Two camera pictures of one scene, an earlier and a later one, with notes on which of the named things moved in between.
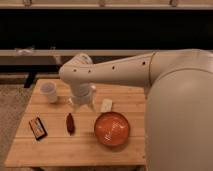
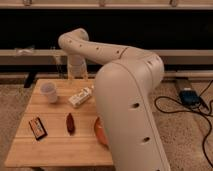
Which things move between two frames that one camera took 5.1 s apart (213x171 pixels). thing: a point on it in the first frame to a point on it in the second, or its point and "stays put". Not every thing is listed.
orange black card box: (38, 128) stays put
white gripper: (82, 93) to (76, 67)
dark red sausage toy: (70, 124) stays put
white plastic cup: (48, 92) stays put
